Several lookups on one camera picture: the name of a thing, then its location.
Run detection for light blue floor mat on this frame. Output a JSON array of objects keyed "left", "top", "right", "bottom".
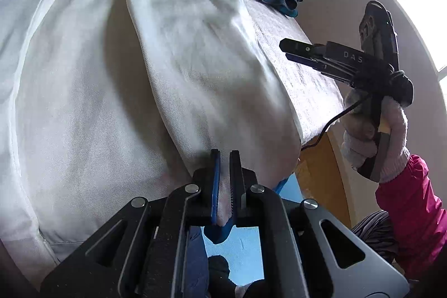
[{"left": 204, "top": 176, "right": 304, "bottom": 288}]

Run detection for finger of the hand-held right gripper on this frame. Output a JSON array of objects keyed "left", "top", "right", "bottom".
[
  {"left": 285, "top": 52, "right": 337, "bottom": 76},
  {"left": 279, "top": 38, "right": 329, "bottom": 57}
]

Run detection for window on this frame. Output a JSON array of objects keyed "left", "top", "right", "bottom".
[{"left": 361, "top": 0, "right": 447, "bottom": 117}]

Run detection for navy puffer jacket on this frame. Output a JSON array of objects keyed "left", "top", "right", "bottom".
[{"left": 185, "top": 226, "right": 210, "bottom": 298}]

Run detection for person's striped grey clothing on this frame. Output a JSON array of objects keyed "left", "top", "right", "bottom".
[{"left": 351, "top": 211, "right": 399, "bottom": 254}]

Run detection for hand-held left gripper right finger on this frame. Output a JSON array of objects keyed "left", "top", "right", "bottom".
[{"left": 229, "top": 150, "right": 411, "bottom": 298}]

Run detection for person's right hand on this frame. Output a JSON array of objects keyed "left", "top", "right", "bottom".
[{"left": 340, "top": 90, "right": 412, "bottom": 184}]

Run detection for white and blue jacket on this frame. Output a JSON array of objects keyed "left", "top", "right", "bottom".
[{"left": 0, "top": 0, "right": 303, "bottom": 271}]

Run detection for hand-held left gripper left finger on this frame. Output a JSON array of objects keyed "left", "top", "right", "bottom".
[{"left": 40, "top": 149, "right": 221, "bottom": 298}]

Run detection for person's right forearm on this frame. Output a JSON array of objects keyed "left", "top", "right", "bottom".
[{"left": 375, "top": 154, "right": 444, "bottom": 281}]

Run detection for pink plaid blanket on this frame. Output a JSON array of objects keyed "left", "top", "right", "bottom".
[{"left": 241, "top": 0, "right": 344, "bottom": 145}]

